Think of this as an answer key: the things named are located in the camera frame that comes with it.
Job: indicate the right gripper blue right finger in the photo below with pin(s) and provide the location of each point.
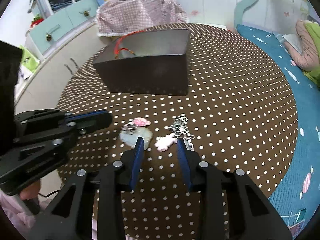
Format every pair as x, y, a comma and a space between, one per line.
182, 155

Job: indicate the grey metal tin box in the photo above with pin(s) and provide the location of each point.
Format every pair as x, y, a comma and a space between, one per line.
147, 62

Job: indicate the person left hand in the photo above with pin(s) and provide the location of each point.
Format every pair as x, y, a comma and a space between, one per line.
31, 191

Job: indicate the pink and green folded quilt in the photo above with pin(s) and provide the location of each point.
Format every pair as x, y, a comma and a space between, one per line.
308, 59

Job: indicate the pink checkered cover cloth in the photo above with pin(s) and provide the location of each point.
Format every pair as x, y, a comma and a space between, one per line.
121, 17

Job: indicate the green white paper bag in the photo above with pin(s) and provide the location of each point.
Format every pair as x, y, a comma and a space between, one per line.
29, 63

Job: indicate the teal bunk bed frame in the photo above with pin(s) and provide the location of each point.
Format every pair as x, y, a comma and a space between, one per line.
240, 9

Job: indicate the teal bed sheet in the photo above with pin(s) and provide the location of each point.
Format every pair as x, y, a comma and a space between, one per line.
297, 197

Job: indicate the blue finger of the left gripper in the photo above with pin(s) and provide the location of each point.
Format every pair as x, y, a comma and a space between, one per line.
91, 121

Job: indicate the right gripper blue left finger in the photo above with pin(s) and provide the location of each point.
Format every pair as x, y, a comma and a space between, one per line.
137, 162

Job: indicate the teal drawer unit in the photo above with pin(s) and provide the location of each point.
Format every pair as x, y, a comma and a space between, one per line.
59, 24

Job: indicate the white cabinet with handles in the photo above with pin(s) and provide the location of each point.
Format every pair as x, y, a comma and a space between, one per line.
45, 86

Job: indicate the jade pendant charm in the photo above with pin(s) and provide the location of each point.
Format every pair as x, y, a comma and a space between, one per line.
130, 138

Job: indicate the brown polka dot tablecloth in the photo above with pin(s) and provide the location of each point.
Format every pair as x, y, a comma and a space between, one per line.
239, 113

